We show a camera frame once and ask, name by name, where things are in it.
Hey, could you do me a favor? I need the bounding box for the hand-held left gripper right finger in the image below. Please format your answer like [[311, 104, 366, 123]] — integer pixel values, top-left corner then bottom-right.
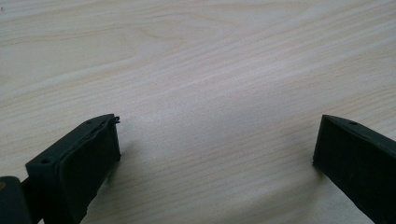
[[312, 114, 396, 224]]

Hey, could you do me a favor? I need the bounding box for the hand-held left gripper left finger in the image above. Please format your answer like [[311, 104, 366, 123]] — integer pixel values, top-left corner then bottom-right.
[[24, 113, 122, 224]]

